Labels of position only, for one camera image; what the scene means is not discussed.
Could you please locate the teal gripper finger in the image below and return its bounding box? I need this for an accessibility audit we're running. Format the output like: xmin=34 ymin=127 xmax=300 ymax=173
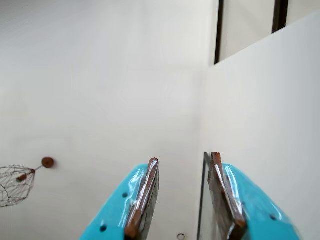
xmin=208 ymin=151 xmax=305 ymax=240
xmin=79 ymin=157 xmax=161 ymax=240

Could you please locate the wire cage pendant lamp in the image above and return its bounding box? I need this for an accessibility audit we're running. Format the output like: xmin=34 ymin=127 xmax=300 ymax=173
xmin=0 ymin=156 xmax=56 ymax=208

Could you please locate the dark window frame post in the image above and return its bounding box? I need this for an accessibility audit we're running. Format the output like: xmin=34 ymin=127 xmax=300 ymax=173
xmin=214 ymin=0 xmax=225 ymax=65
xmin=271 ymin=0 xmax=290 ymax=34

